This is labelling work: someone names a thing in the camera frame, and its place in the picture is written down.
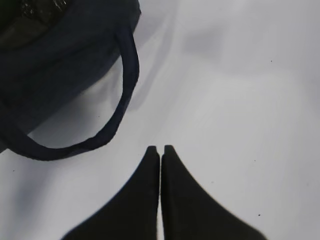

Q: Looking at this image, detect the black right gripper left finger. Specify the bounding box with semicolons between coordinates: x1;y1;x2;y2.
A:
63;146;160;240

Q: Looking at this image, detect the navy blue lunch bag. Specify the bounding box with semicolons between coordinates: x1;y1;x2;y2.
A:
0;0;141;161

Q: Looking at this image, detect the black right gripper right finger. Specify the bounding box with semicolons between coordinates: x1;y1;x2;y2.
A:
160;145;265;240

